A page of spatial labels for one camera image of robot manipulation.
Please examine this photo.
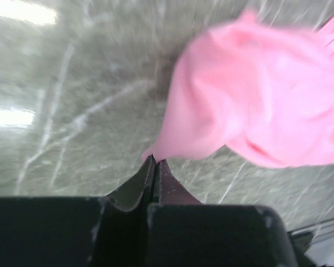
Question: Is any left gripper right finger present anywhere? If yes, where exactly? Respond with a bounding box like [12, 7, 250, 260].
[154, 160, 202, 205]

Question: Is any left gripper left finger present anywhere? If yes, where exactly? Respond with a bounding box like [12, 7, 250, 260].
[107, 155, 155, 212]

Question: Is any pink t shirt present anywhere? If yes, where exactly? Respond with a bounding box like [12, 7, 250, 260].
[143, 9, 334, 168]

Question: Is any aluminium frame rail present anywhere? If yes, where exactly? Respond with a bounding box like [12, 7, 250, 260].
[288, 218, 334, 252]

